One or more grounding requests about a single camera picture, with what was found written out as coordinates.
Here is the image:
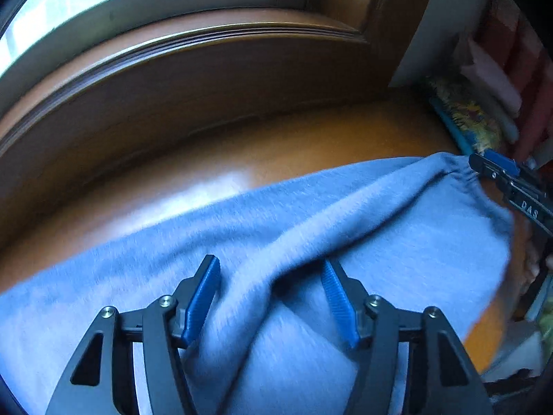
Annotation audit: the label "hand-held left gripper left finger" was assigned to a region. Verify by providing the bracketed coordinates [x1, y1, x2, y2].
[45, 254, 221, 415]

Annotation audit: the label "blue fleece pants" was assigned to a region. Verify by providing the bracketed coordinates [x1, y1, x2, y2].
[0, 152, 515, 415]

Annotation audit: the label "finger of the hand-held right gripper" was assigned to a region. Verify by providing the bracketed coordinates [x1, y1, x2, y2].
[469, 153, 553, 240]
[484, 150, 553, 206]

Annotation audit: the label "wooden window sill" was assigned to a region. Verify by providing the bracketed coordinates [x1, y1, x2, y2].
[0, 6, 372, 208]

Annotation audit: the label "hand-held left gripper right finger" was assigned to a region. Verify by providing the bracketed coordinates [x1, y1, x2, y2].
[321, 258, 493, 415]

